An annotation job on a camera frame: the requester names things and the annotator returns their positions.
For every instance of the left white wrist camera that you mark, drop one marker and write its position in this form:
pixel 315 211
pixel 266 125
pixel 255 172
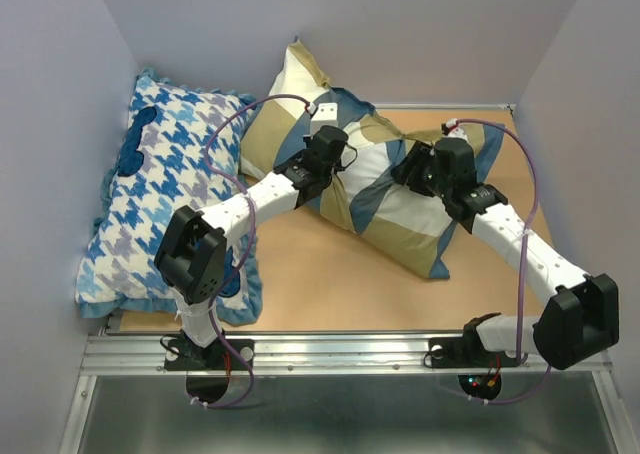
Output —
pixel 323 114

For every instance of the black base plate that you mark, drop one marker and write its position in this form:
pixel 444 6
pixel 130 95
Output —
pixel 182 355
pixel 456 353

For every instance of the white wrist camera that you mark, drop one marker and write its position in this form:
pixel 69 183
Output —
pixel 323 114
pixel 452 129

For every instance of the aluminium mounting rail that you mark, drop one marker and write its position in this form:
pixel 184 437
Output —
pixel 284 354

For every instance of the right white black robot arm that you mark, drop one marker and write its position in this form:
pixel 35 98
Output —
pixel 581 312

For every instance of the aluminium table frame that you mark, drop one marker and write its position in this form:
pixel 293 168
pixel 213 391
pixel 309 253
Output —
pixel 321 279

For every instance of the blue houndstooth bear pillow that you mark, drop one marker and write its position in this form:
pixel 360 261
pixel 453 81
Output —
pixel 180 147

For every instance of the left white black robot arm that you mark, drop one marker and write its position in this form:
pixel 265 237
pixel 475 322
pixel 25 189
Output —
pixel 191 255

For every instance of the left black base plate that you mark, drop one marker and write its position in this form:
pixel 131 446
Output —
pixel 182 355

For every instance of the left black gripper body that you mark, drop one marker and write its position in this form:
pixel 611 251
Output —
pixel 327 175

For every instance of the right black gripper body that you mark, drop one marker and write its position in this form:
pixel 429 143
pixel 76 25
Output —
pixel 423 176

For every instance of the blue tan white patchwork pillow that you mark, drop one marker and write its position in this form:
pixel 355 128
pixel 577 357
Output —
pixel 411 228

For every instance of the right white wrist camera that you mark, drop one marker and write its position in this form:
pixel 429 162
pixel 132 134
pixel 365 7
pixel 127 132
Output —
pixel 452 129

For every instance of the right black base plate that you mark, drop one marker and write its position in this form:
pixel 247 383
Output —
pixel 456 353

